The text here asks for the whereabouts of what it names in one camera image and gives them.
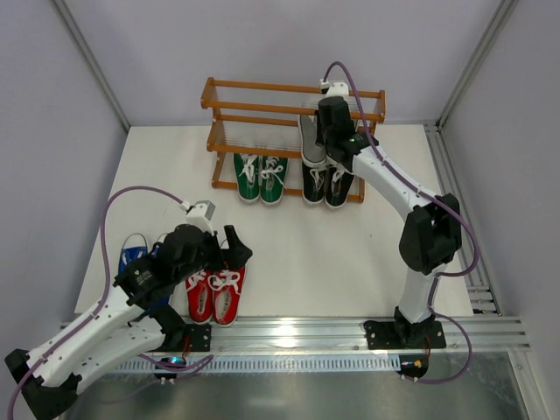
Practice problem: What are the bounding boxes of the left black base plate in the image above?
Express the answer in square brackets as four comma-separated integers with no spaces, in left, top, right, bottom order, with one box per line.
[183,324,212,354]

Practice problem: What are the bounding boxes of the aluminium right side rail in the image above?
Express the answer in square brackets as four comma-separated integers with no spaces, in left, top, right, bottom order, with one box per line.
[423,123,502,317]

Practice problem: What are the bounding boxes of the aluminium front rail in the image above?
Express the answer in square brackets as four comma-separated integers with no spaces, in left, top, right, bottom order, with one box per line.
[52,317,530,356]

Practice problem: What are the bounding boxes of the grey sneaker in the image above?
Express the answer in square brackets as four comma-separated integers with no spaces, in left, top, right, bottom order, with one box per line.
[297,115,326,168]

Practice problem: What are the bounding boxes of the wooden shoe shelf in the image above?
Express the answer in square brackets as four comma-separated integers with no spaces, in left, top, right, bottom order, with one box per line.
[200,77,386,203]

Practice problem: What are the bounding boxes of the aluminium corner post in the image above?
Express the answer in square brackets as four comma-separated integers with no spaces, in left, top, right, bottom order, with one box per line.
[50,0,131,132]
[436,0,519,130]

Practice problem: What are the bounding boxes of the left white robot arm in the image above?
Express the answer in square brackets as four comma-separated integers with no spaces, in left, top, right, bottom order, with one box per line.
[4,224,253,419]

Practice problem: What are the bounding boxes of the red sneaker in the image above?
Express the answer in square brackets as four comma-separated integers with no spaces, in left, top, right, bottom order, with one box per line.
[209,267,246,326]
[185,270,214,325]

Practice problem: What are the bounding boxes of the green sneaker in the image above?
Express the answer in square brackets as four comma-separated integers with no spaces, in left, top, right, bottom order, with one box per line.
[260,156,289,206]
[233,153,261,203]

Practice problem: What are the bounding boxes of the right aluminium corner post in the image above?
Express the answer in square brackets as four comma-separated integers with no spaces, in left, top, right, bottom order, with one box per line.
[436,0,519,130]

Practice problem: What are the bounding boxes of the aluminium rail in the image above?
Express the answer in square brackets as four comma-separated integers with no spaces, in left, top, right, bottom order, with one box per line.
[52,317,530,356]
[423,123,502,317]

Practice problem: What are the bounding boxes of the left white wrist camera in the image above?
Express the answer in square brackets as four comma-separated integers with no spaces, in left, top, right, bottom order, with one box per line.
[179,200,215,234]

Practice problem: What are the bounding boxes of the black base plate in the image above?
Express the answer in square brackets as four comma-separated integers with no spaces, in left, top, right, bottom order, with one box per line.
[183,324,212,354]
[364,319,447,350]

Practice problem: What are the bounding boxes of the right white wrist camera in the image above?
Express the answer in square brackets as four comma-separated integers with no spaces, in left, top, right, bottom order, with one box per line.
[319,80,350,97]

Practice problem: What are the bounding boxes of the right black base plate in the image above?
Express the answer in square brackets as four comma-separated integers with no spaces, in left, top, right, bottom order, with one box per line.
[364,319,447,350]

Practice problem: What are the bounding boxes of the left aluminium corner post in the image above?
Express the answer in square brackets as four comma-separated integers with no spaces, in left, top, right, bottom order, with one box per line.
[50,0,131,132]

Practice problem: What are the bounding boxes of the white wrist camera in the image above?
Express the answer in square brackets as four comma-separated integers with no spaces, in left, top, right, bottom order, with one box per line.
[319,80,350,97]
[179,200,215,234]

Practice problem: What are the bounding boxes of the blue sneaker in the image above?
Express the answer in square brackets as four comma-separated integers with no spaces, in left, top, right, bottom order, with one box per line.
[117,233,148,275]
[144,233,171,316]

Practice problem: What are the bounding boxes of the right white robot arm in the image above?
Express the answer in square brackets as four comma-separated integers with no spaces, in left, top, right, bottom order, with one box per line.
[316,96,462,350]

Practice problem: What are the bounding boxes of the slotted grey cable duct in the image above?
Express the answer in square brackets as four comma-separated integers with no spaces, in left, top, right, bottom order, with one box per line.
[108,353,402,375]

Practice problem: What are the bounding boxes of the black sneaker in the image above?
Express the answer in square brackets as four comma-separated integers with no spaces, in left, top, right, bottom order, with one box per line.
[325,165,354,210]
[302,163,327,206]

